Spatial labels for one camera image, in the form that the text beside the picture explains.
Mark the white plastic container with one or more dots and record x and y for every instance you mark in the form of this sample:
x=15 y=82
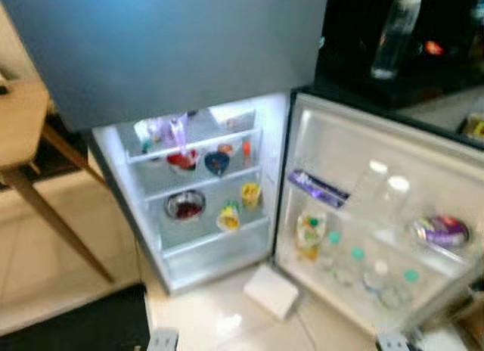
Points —
x=271 y=290

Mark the small red object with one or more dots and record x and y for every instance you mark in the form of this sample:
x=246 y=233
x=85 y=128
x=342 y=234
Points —
x=434 y=48

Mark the clear bottle teal cap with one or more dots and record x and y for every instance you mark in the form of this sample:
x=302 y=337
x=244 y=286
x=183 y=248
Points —
x=357 y=253
x=333 y=237
x=411 y=276

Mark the yellow paper cup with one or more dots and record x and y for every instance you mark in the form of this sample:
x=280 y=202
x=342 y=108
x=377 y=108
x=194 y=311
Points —
x=229 y=216

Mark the purple round tub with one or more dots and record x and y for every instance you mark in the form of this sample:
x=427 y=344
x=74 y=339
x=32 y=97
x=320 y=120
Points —
x=441 y=231

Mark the light wooden table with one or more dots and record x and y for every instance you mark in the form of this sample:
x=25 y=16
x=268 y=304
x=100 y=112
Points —
x=19 y=124

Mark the purple chocolate pack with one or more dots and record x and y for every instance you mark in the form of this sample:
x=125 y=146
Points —
x=318 y=188

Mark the yellow price tag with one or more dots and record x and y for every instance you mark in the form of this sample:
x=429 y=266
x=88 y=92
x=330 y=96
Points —
x=476 y=128

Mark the yellow green white pouch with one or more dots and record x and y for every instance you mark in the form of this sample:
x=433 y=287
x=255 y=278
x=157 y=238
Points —
x=311 y=234

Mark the small orange bottle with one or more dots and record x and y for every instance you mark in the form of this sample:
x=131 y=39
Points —
x=246 y=153

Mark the dark blue cup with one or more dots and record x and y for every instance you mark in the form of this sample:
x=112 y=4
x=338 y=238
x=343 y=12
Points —
x=217 y=163

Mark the grey fridge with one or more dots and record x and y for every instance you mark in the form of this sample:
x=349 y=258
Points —
x=151 y=48

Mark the clear purple pitcher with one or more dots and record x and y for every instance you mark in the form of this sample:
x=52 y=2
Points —
x=176 y=132

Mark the bowl with red food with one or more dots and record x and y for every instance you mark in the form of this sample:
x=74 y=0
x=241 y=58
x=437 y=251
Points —
x=182 y=161

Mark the glass fridge shelf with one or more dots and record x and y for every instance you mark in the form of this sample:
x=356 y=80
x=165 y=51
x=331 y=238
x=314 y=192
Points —
x=200 y=144
x=155 y=196

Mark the steel bowl with red berries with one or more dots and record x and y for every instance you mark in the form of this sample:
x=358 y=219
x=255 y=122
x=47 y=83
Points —
x=185 y=206

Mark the large clear plastic bottle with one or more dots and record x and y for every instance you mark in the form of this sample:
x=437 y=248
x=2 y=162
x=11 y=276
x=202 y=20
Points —
x=395 y=33

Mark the small orange food item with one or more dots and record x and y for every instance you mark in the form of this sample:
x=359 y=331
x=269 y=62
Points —
x=226 y=148

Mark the yellow instant noodle cup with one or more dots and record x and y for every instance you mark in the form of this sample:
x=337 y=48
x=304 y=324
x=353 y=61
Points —
x=251 y=195

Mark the small clear bottle white cap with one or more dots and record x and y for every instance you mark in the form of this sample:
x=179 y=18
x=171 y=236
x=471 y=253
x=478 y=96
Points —
x=378 y=266

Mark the black counter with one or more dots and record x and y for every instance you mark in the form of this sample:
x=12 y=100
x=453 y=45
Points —
x=348 y=33

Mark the white box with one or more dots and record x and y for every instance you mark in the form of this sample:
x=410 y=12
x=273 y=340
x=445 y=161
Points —
x=234 y=119

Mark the clear crisper drawer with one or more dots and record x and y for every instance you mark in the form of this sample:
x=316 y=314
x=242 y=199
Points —
x=219 y=260

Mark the black floor mat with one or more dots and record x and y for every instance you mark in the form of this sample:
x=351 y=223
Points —
x=68 y=328

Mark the green white drink pouch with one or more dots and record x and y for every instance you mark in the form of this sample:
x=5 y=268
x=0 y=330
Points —
x=147 y=133

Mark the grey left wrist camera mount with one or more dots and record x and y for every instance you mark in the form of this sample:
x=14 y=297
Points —
x=162 y=341

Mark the tall clear bottle white cap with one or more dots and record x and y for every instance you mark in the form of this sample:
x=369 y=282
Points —
x=398 y=184
x=376 y=168

